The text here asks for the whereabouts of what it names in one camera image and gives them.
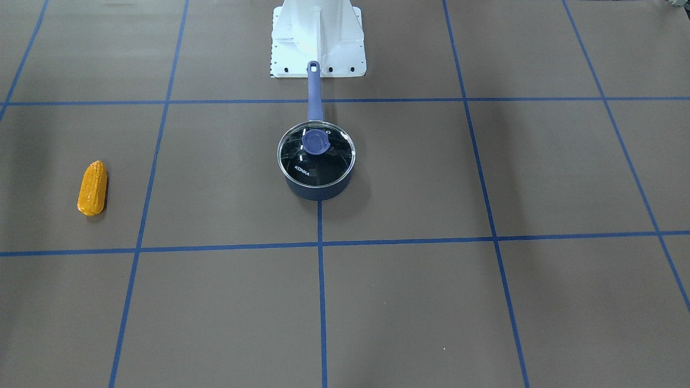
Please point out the glass pot lid blue knob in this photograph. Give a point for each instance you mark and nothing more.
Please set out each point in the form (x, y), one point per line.
(316, 154)

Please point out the white camera stand pillar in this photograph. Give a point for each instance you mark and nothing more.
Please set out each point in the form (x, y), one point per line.
(329, 32)

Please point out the dark blue saucepan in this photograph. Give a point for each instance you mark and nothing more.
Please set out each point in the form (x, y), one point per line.
(315, 112)

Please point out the yellow corn cob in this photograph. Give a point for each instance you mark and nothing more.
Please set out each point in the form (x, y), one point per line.
(92, 195)

